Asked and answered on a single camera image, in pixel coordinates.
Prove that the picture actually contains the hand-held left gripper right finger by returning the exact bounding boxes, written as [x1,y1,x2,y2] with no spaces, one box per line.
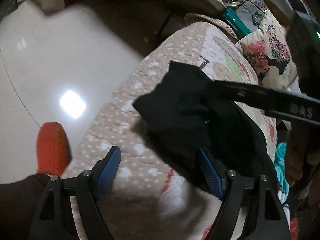
[197,147,292,240]

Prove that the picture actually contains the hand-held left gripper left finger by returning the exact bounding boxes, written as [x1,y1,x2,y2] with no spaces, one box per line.
[29,146,122,240]

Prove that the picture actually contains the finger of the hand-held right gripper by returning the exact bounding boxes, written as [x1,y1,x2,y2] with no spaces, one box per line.
[207,79,308,111]
[264,96,320,126]

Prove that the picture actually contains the black pants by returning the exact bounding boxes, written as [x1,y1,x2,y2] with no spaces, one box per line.
[132,60,278,195]

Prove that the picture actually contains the beige patterned quilt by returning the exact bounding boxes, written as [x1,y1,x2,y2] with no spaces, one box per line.
[62,21,299,240]

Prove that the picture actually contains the floral print pillow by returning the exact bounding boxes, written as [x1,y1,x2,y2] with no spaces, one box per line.
[234,9,298,91]

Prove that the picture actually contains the teal printed cloth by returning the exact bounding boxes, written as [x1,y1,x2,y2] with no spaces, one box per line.
[274,142,291,207]

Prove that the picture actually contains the person's orange sock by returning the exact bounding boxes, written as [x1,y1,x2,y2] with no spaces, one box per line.
[36,121,72,176]

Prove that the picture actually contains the grey pouch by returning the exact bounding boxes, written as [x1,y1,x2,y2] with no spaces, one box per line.
[236,0,266,28]

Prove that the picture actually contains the teal box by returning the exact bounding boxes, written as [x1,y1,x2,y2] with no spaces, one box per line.
[222,6,251,37]

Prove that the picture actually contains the person's dark trouser leg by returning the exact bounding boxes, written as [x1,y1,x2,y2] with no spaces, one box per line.
[0,173,52,240]

